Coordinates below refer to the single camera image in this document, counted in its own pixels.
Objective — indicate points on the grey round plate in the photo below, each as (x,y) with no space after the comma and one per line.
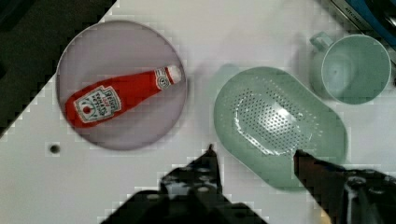
(121,48)

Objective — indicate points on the red ketchup bottle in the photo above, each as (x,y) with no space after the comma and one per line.
(107,99)

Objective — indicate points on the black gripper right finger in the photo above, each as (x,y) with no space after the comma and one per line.
(348,196)

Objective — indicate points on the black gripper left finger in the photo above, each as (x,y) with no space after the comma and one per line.
(194,181)

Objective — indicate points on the green plastic cup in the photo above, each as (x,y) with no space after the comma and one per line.
(352,70)

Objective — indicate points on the green plastic strainer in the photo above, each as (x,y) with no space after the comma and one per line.
(263,115)

